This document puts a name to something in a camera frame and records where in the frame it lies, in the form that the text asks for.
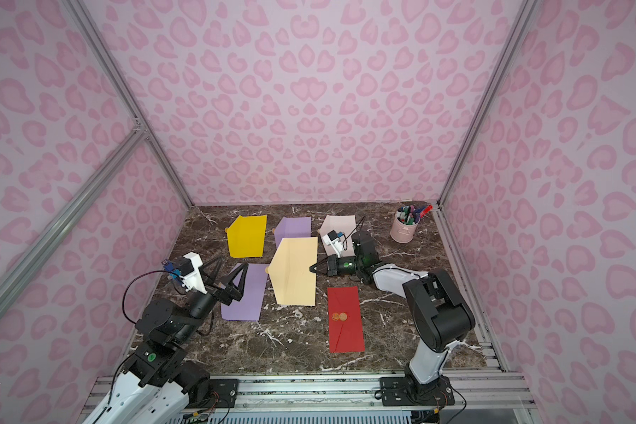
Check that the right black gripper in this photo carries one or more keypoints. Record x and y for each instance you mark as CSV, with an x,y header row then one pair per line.
x,y
332,267

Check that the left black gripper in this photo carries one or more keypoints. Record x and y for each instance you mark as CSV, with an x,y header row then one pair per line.
x,y
212,289

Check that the beige envelope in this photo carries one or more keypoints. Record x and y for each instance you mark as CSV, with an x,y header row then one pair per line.
x,y
292,281

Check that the purple envelope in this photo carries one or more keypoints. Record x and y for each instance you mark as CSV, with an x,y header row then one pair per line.
x,y
292,227
248,309

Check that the white envelope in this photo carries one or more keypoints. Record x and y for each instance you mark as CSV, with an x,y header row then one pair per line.
x,y
339,224

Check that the yellow envelope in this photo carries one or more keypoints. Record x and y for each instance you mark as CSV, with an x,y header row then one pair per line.
x,y
246,237

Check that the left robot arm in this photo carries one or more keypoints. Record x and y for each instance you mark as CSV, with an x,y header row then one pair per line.
x,y
156,382

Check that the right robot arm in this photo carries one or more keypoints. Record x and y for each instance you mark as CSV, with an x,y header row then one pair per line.
x,y
440,313

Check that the red envelope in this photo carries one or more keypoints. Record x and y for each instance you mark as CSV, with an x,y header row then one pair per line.
x,y
345,322

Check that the blue stapler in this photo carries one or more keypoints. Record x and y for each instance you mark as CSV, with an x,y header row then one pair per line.
x,y
170,269

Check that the pink pen cup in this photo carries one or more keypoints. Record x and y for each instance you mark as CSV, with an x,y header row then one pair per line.
x,y
403,233

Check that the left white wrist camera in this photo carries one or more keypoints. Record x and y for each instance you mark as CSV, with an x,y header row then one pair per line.
x,y
187,267

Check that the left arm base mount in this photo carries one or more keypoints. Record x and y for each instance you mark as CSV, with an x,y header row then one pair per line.
x,y
203,391

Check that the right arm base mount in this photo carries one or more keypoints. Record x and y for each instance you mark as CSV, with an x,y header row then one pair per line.
x,y
405,391

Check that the aluminium front rail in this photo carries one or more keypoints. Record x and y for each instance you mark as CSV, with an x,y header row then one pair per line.
x,y
349,397

